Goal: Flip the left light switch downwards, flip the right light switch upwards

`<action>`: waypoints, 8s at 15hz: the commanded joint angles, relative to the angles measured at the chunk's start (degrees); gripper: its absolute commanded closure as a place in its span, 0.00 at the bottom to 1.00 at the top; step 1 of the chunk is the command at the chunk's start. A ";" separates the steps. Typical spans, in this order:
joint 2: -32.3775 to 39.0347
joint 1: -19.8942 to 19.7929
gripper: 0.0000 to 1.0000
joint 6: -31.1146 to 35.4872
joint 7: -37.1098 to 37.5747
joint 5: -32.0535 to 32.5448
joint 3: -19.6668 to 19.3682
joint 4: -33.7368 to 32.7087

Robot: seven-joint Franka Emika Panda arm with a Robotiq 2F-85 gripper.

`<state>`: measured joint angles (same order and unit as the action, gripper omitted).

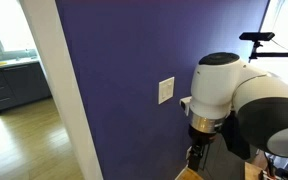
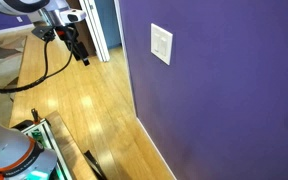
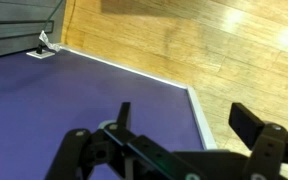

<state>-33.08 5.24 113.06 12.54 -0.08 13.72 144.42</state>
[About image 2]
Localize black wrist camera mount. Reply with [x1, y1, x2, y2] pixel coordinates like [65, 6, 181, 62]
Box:
[31, 25, 57, 43]

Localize white door frame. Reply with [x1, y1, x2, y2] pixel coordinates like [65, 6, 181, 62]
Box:
[79, 0, 111, 63]

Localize patterned floor rug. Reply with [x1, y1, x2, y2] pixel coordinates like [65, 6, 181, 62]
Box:
[0, 35, 28, 129]

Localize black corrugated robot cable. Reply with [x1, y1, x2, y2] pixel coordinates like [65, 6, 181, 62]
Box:
[0, 29, 77, 95]

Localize white double switch wall plate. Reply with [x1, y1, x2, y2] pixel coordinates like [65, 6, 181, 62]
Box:
[150, 22, 174, 66]

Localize white rocker light switch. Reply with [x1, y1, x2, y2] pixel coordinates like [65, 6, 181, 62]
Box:
[161, 37, 169, 56]
[155, 34, 162, 52]

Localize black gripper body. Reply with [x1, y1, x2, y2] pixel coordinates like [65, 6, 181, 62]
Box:
[62, 26, 82, 52]

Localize white wall baseboard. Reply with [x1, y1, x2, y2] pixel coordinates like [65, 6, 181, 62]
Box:
[135, 116, 178, 180]

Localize brown wooden door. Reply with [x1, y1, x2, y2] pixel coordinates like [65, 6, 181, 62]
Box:
[66, 0, 97, 57]

